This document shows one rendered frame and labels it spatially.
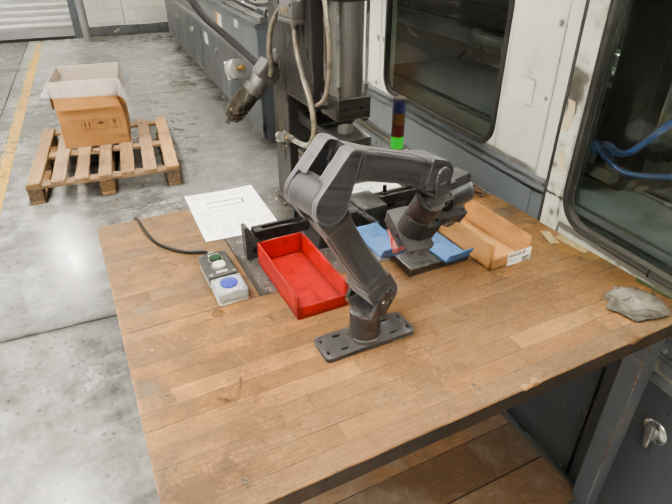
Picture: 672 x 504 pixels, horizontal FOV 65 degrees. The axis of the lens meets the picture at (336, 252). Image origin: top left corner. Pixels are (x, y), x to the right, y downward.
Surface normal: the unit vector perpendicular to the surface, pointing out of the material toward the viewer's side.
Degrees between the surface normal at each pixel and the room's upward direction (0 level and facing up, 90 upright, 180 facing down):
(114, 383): 0
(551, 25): 90
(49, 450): 0
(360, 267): 89
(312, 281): 0
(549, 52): 90
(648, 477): 90
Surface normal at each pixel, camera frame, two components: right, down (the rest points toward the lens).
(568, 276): 0.00, -0.85
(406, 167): 0.55, 0.37
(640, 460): -0.92, 0.21
